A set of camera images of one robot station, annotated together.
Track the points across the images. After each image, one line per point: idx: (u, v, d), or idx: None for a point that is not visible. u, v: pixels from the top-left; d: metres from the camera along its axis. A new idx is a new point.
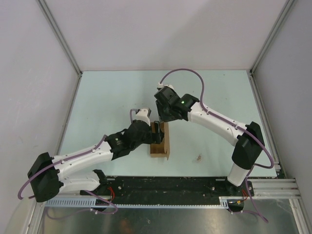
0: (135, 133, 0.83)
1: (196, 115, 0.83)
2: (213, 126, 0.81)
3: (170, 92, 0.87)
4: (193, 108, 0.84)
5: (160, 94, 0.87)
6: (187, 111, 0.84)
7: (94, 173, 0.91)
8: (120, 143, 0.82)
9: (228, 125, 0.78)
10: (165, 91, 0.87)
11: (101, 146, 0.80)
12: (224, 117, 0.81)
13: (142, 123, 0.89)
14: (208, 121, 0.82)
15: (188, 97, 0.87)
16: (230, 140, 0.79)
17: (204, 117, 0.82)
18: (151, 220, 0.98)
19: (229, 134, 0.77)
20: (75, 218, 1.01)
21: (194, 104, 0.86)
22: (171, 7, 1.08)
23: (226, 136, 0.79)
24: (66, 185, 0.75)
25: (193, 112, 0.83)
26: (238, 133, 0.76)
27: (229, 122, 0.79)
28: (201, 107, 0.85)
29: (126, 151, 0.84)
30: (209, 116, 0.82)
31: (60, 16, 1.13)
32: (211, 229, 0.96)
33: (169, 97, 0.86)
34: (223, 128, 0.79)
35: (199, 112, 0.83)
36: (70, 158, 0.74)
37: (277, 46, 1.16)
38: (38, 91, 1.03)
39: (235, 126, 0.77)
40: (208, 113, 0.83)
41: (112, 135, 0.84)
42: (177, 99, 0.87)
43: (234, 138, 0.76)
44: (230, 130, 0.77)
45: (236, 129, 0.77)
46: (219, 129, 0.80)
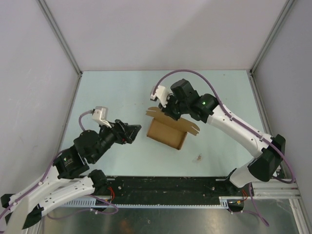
0: (80, 150, 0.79)
1: (218, 120, 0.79)
2: (235, 132, 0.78)
3: (190, 89, 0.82)
4: (215, 111, 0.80)
5: (179, 89, 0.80)
6: (209, 114, 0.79)
7: (87, 177, 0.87)
8: (68, 164, 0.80)
9: (252, 135, 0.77)
10: (185, 86, 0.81)
11: (49, 174, 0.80)
12: (249, 126, 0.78)
13: (90, 133, 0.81)
14: (231, 127, 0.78)
15: (209, 96, 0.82)
16: (251, 150, 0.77)
17: (226, 123, 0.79)
18: (151, 220, 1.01)
19: (253, 145, 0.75)
20: (74, 218, 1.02)
21: (215, 106, 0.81)
22: (171, 7, 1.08)
23: (247, 146, 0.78)
24: (45, 208, 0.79)
25: (216, 116, 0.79)
26: (263, 146, 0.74)
27: (254, 132, 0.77)
28: (224, 111, 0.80)
29: (79, 169, 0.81)
30: (233, 123, 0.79)
31: (60, 16, 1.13)
32: (211, 229, 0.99)
33: (189, 94, 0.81)
34: (246, 138, 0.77)
35: (222, 117, 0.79)
36: (20, 197, 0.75)
37: (278, 45, 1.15)
38: (38, 91, 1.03)
39: (260, 137, 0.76)
40: (232, 119, 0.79)
41: (60, 157, 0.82)
42: (197, 96, 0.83)
43: (257, 150, 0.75)
44: (254, 142, 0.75)
45: (260, 141, 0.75)
46: (242, 137, 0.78)
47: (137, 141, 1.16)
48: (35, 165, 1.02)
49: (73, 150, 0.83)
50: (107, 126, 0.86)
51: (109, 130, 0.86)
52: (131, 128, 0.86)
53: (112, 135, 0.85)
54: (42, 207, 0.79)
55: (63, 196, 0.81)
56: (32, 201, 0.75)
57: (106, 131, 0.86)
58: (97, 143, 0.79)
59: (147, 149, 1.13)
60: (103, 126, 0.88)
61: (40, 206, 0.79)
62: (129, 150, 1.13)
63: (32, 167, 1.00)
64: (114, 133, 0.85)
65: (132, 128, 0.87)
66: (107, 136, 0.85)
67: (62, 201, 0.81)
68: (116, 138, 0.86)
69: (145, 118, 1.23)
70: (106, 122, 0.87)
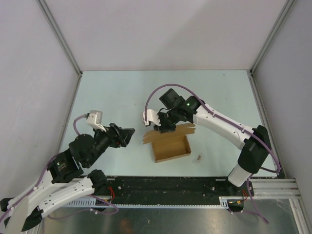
0: (75, 154, 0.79)
1: (202, 118, 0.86)
2: (219, 128, 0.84)
3: (174, 94, 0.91)
4: (199, 110, 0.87)
5: (165, 97, 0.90)
6: (193, 114, 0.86)
7: (87, 178, 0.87)
8: (61, 168, 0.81)
9: (234, 128, 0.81)
10: (169, 93, 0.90)
11: (43, 180, 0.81)
12: (231, 121, 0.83)
13: (86, 138, 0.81)
14: (214, 124, 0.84)
15: (192, 98, 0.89)
16: (236, 143, 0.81)
17: (209, 120, 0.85)
18: (151, 220, 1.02)
19: (236, 137, 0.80)
20: (75, 218, 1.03)
21: (199, 107, 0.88)
22: (172, 8, 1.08)
23: (232, 139, 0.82)
24: (45, 210, 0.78)
25: (199, 114, 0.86)
26: (244, 137, 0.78)
27: (236, 125, 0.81)
28: (206, 109, 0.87)
29: (74, 173, 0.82)
30: (216, 119, 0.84)
31: (60, 15, 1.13)
32: (211, 229, 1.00)
33: (174, 99, 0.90)
34: (229, 131, 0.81)
35: (205, 114, 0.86)
36: (17, 202, 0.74)
37: (278, 45, 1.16)
38: (38, 90, 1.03)
39: (242, 129, 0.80)
40: (214, 115, 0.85)
41: (53, 162, 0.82)
42: (182, 100, 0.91)
43: (241, 141, 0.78)
44: (236, 134, 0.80)
45: (243, 133, 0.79)
46: (225, 132, 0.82)
47: (137, 141, 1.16)
48: (36, 165, 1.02)
49: (68, 155, 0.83)
50: (102, 130, 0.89)
51: (104, 134, 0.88)
52: (125, 132, 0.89)
53: (107, 139, 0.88)
54: (42, 209, 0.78)
55: (62, 198, 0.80)
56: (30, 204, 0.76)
57: (100, 135, 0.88)
58: (92, 147, 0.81)
59: (147, 149, 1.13)
60: (97, 130, 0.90)
61: (40, 209, 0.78)
62: (128, 150, 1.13)
63: (32, 167, 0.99)
64: (109, 137, 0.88)
65: (126, 131, 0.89)
66: (102, 140, 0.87)
67: (61, 203, 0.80)
68: (110, 142, 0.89)
69: None
70: (101, 126, 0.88)
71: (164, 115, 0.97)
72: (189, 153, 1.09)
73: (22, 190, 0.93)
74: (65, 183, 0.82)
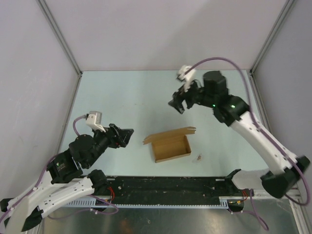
0: (75, 154, 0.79)
1: (243, 126, 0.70)
2: (259, 145, 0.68)
3: (223, 86, 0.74)
4: (243, 117, 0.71)
5: (214, 83, 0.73)
6: (235, 120, 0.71)
7: (87, 178, 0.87)
8: (60, 169, 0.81)
9: (277, 151, 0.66)
10: (221, 82, 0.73)
11: (43, 180, 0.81)
12: (276, 141, 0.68)
13: (85, 138, 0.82)
14: (255, 138, 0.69)
15: (239, 100, 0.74)
16: (272, 167, 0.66)
17: (252, 133, 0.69)
18: (151, 220, 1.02)
19: (275, 162, 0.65)
20: (75, 218, 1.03)
21: (244, 112, 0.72)
22: (171, 8, 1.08)
23: (269, 162, 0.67)
24: (45, 210, 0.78)
25: (242, 122, 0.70)
26: (286, 165, 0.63)
27: (280, 148, 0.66)
28: (252, 119, 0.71)
29: (73, 174, 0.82)
30: (260, 134, 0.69)
31: (60, 16, 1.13)
32: (211, 229, 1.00)
33: (221, 91, 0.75)
34: (270, 154, 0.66)
35: (249, 125, 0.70)
36: (17, 202, 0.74)
37: (278, 45, 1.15)
38: (38, 91, 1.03)
39: (285, 155, 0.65)
40: (259, 129, 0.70)
41: (53, 162, 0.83)
42: (227, 97, 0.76)
43: (279, 168, 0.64)
44: (278, 159, 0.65)
45: (284, 160, 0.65)
46: (264, 151, 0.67)
47: (137, 141, 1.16)
48: (35, 165, 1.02)
49: (67, 155, 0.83)
50: (102, 131, 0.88)
51: (104, 134, 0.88)
52: (124, 132, 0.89)
53: (106, 139, 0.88)
54: (42, 210, 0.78)
55: (61, 199, 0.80)
56: (30, 205, 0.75)
57: (100, 135, 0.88)
58: (92, 147, 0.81)
59: (147, 149, 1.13)
60: (97, 130, 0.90)
61: (40, 209, 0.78)
62: (129, 149, 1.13)
63: (32, 168, 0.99)
64: (108, 137, 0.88)
65: (125, 131, 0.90)
66: (101, 140, 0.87)
67: (61, 203, 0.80)
68: (109, 142, 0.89)
69: (145, 118, 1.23)
70: (100, 126, 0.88)
71: (197, 88, 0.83)
72: (189, 153, 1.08)
73: (22, 190, 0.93)
74: (64, 183, 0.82)
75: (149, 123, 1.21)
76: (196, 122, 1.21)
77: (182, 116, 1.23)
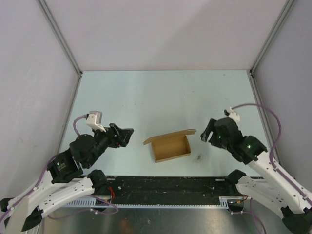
0: (76, 154, 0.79)
1: (261, 167, 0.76)
2: (278, 185, 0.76)
3: (234, 128, 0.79)
4: (259, 158, 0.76)
5: (224, 127, 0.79)
6: (252, 159, 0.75)
7: (87, 178, 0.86)
8: (61, 169, 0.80)
9: (295, 191, 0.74)
10: (230, 125, 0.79)
11: (43, 179, 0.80)
12: (293, 181, 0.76)
13: (86, 138, 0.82)
14: (275, 180, 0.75)
15: (252, 139, 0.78)
16: (291, 205, 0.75)
17: (270, 173, 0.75)
18: (151, 220, 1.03)
19: (295, 203, 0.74)
20: (75, 217, 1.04)
21: (261, 151, 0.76)
22: (172, 8, 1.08)
23: (288, 201, 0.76)
24: (45, 210, 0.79)
25: (260, 163, 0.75)
26: (305, 206, 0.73)
27: (298, 188, 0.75)
28: (269, 160, 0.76)
29: (73, 173, 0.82)
30: (278, 175, 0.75)
31: (60, 16, 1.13)
32: (211, 229, 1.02)
33: (233, 132, 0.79)
34: (289, 194, 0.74)
35: (266, 165, 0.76)
36: (17, 202, 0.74)
37: (278, 45, 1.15)
38: (38, 91, 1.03)
39: (303, 195, 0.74)
40: (276, 170, 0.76)
41: (53, 162, 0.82)
42: (240, 137, 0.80)
43: (299, 208, 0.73)
44: (297, 199, 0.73)
45: (303, 200, 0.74)
46: (283, 191, 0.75)
47: (137, 141, 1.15)
48: (36, 165, 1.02)
49: (68, 155, 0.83)
50: (102, 130, 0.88)
51: (104, 134, 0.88)
52: (125, 132, 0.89)
53: (106, 139, 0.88)
54: (42, 210, 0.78)
55: (61, 199, 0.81)
56: (30, 205, 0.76)
57: (100, 135, 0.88)
58: (92, 147, 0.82)
59: (146, 148, 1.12)
60: (97, 130, 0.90)
61: (40, 209, 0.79)
62: (128, 149, 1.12)
63: (32, 168, 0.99)
64: (108, 137, 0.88)
65: (126, 131, 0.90)
66: (101, 140, 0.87)
67: (61, 203, 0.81)
68: (110, 142, 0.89)
69: (145, 118, 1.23)
70: (100, 126, 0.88)
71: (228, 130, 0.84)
72: (189, 153, 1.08)
73: (22, 190, 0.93)
74: (65, 183, 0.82)
75: (149, 123, 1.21)
76: (196, 122, 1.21)
77: (182, 116, 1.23)
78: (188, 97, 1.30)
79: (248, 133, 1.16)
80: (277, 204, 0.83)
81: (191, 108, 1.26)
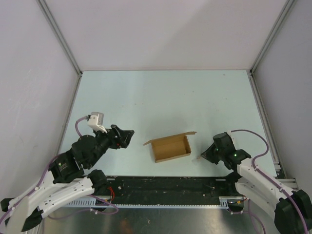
0: (78, 154, 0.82)
1: (244, 169, 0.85)
2: (258, 183, 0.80)
3: (227, 141, 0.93)
4: (243, 162, 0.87)
5: (218, 139, 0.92)
6: (237, 164, 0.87)
7: (87, 178, 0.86)
8: (63, 169, 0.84)
9: (272, 185, 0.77)
10: (224, 138, 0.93)
11: (45, 179, 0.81)
12: (273, 178, 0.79)
13: (87, 139, 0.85)
14: (254, 177, 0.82)
15: (242, 151, 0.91)
16: (271, 201, 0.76)
17: (251, 173, 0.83)
18: (151, 220, 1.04)
19: (272, 195, 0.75)
20: (76, 217, 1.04)
21: (245, 158, 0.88)
22: (172, 8, 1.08)
23: (268, 196, 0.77)
24: (45, 210, 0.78)
25: (243, 165, 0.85)
26: (281, 196, 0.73)
27: (275, 183, 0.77)
28: (251, 162, 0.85)
29: (75, 174, 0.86)
30: (257, 173, 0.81)
31: (59, 15, 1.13)
32: (211, 229, 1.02)
33: (226, 145, 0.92)
34: (266, 187, 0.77)
35: (247, 166, 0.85)
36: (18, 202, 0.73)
37: (278, 44, 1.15)
38: (38, 91, 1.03)
39: (280, 188, 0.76)
40: (257, 170, 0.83)
41: (55, 162, 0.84)
42: (233, 149, 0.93)
43: (276, 200, 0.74)
44: (273, 192, 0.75)
45: (280, 192, 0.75)
46: (262, 186, 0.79)
47: (137, 141, 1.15)
48: (36, 165, 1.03)
49: (68, 155, 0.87)
50: (103, 131, 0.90)
51: (105, 134, 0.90)
52: (125, 133, 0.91)
53: (107, 140, 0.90)
54: (42, 210, 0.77)
55: (62, 198, 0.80)
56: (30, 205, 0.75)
57: (101, 136, 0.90)
58: (95, 147, 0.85)
59: (146, 149, 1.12)
60: (98, 131, 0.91)
61: (40, 209, 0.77)
62: (128, 149, 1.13)
63: (32, 167, 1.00)
64: (109, 138, 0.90)
65: (126, 132, 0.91)
66: (102, 141, 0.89)
67: (62, 203, 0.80)
68: (110, 143, 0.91)
69: (145, 118, 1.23)
70: (102, 127, 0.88)
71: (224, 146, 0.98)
72: (189, 153, 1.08)
73: (23, 190, 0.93)
74: (66, 183, 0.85)
75: (149, 123, 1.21)
76: (196, 122, 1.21)
77: (182, 116, 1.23)
78: (188, 97, 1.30)
79: (247, 133, 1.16)
80: (271, 205, 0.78)
81: (191, 108, 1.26)
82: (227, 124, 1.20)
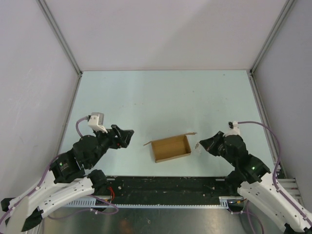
0: (79, 154, 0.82)
1: (264, 188, 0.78)
2: (279, 205, 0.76)
3: (243, 149, 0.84)
4: (263, 179, 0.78)
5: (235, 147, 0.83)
6: (256, 180, 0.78)
7: (87, 179, 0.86)
8: (64, 169, 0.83)
9: (296, 211, 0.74)
10: (241, 146, 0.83)
11: (45, 179, 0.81)
12: (294, 201, 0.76)
13: (88, 139, 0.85)
14: (276, 199, 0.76)
15: (259, 162, 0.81)
16: (292, 225, 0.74)
17: (273, 195, 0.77)
18: (151, 220, 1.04)
19: (295, 222, 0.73)
20: (76, 217, 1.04)
21: (264, 174, 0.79)
22: (172, 8, 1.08)
23: (289, 220, 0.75)
24: (45, 210, 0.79)
25: (263, 184, 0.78)
26: (305, 225, 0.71)
27: (299, 208, 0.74)
28: (272, 181, 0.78)
29: (76, 174, 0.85)
30: (280, 197, 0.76)
31: (60, 15, 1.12)
32: (211, 229, 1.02)
33: (242, 153, 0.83)
34: (290, 213, 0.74)
35: (269, 186, 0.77)
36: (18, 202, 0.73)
37: (278, 44, 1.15)
38: (38, 91, 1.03)
39: (303, 215, 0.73)
40: (279, 191, 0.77)
41: (56, 162, 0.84)
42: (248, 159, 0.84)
43: (300, 227, 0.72)
44: (297, 219, 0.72)
45: (303, 219, 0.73)
46: (284, 211, 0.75)
47: (137, 141, 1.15)
48: (36, 165, 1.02)
49: (69, 155, 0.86)
50: (104, 131, 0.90)
51: (105, 134, 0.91)
52: (126, 133, 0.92)
53: (108, 140, 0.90)
54: (42, 210, 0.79)
55: (62, 199, 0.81)
56: (31, 205, 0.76)
57: (102, 136, 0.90)
58: (96, 147, 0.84)
59: (147, 149, 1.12)
60: (98, 131, 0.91)
61: (40, 209, 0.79)
62: (128, 150, 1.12)
63: (31, 167, 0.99)
64: (110, 138, 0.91)
65: (126, 132, 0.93)
66: (103, 141, 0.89)
67: (61, 203, 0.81)
68: (111, 143, 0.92)
69: (145, 118, 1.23)
70: (103, 127, 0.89)
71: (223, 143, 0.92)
72: (189, 153, 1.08)
73: (22, 190, 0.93)
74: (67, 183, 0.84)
75: (149, 123, 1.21)
76: (196, 122, 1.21)
77: (182, 116, 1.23)
78: (188, 97, 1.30)
79: (247, 133, 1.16)
80: (281, 218, 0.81)
81: (191, 108, 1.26)
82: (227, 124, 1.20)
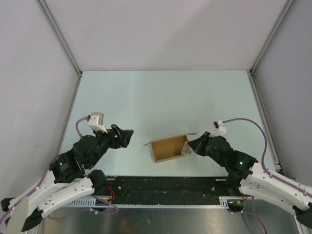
0: (79, 154, 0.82)
1: (258, 178, 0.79)
2: (278, 190, 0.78)
3: (228, 147, 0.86)
4: (253, 170, 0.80)
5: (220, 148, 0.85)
6: (248, 174, 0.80)
7: (87, 178, 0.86)
8: (64, 169, 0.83)
9: (295, 190, 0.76)
10: (225, 146, 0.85)
11: (46, 179, 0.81)
12: (290, 181, 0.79)
13: (87, 139, 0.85)
14: (273, 185, 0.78)
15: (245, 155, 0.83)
16: (296, 204, 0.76)
17: (268, 182, 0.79)
18: (151, 220, 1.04)
19: (298, 201, 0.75)
20: (76, 217, 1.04)
21: (254, 164, 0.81)
22: (172, 8, 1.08)
23: (292, 201, 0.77)
24: (46, 210, 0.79)
25: (255, 174, 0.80)
26: (308, 201, 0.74)
27: (296, 186, 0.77)
28: (263, 168, 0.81)
29: (76, 173, 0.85)
30: (274, 181, 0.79)
31: (59, 15, 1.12)
32: (211, 229, 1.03)
33: (227, 152, 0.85)
34: (290, 194, 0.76)
35: (262, 175, 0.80)
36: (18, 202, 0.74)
37: (279, 44, 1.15)
38: (38, 91, 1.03)
39: (303, 191, 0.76)
40: (272, 176, 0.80)
41: (56, 162, 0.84)
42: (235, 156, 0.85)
43: (304, 204, 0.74)
44: (299, 197, 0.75)
45: (304, 195, 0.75)
46: (284, 193, 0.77)
47: (137, 141, 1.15)
48: (36, 165, 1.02)
49: (69, 155, 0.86)
50: (104, 131, 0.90)
51: (105, 134, 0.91)
52: (126, 133, 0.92)
53: (108, 140, 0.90)
54: (42, 210, 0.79)
55: (62, 199, 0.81)
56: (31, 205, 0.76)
57: (101, 136, 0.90)
58: (96, 147, 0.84)
59: (147, 149, 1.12)
60: (98, 131, 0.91)
61: (40, 209, 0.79)
62: (129, 149, 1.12)
63: (31, 167, 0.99)
64: (110, 138, 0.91)
65: (126, 132, 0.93)
66: (103, 140, 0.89)
67: (61, 203, 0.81)
68: (111, 142, 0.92)
69: (145, 118, 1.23)
70: (103, 127, 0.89)
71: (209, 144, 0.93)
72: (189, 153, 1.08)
73: (22, 190, 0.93)
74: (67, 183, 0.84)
75: (149, 123, 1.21)
76: (196, 122, 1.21)
77: (182, 116, 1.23)
78: (188, 97, 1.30)
79: (247, 133, 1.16)
80: (287, 202, 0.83)
81: (191, 108, 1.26)
82: (228, 124, 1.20)
